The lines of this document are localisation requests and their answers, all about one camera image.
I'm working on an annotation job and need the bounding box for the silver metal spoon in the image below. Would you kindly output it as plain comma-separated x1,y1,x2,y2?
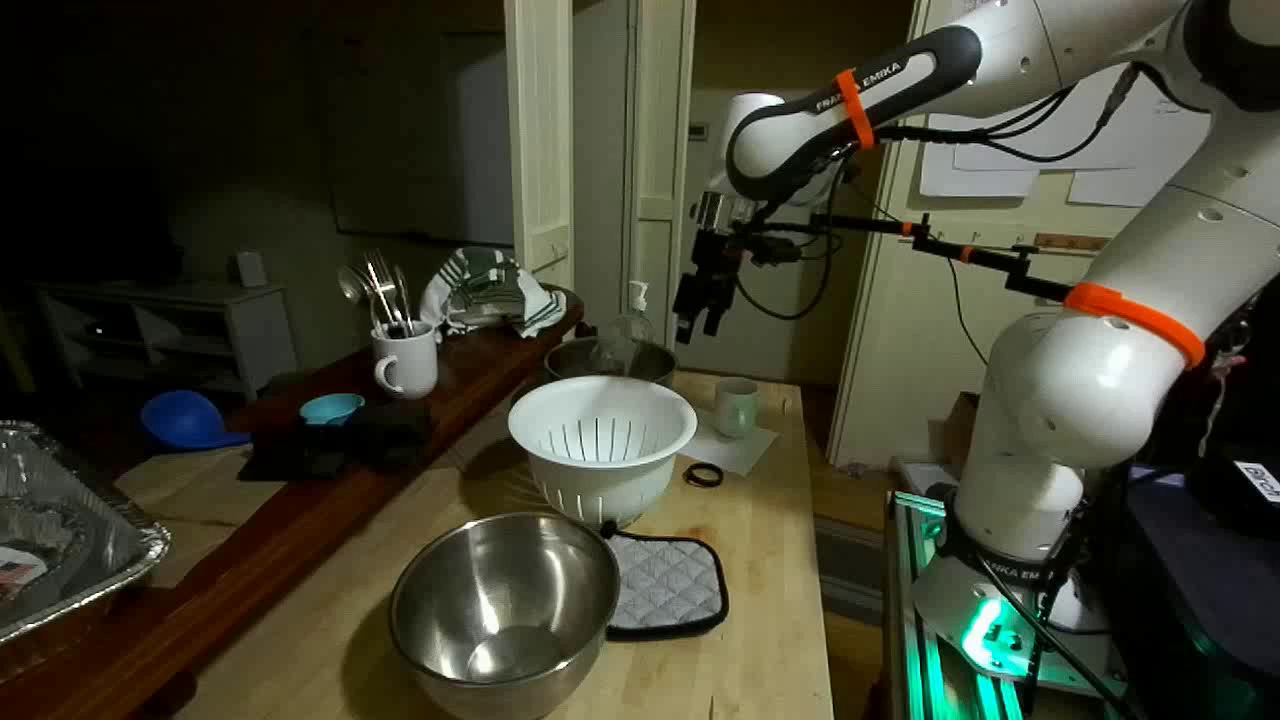
334,262,394,337

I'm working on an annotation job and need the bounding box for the black cloth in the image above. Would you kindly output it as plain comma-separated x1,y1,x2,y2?
234,396,435,489

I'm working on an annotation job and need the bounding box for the small teal plastic scoop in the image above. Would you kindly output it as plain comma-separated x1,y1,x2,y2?
294,388,370,430

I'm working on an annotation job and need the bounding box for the black equipment box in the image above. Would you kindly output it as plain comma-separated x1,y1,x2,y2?
1092,450,1280,720

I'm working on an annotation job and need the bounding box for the white folding door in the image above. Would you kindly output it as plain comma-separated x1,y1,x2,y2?
501,0,701,353

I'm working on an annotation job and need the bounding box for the grey shelf unit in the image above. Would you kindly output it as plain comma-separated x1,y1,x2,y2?
34,277,298,403

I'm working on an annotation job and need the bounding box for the light wooden cutting board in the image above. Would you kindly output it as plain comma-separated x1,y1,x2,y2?
110,445,316,594

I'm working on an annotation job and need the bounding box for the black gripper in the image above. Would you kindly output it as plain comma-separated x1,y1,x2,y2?
670,220,761,348

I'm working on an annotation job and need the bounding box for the white mug holding utensils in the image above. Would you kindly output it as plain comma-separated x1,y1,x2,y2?
367,318,442,403

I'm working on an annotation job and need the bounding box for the white wall paper sheet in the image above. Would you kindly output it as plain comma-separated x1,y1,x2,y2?
917,71,1073,203
1064,75,1214,210

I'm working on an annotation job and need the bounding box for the white plastic colander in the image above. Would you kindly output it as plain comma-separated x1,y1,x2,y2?
505,371,701,531

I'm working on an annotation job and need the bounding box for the metal robot base stand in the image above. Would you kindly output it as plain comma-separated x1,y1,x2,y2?
876,484,1137,720

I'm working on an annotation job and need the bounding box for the grey quilted pot holder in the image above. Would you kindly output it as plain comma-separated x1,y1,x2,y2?
598,523,733,645

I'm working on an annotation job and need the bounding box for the dark blue plastic ladle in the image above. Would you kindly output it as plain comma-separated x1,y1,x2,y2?
134,388,292,456

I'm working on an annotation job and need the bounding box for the aluminium foil tray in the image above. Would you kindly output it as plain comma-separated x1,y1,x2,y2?
0,417,176,651

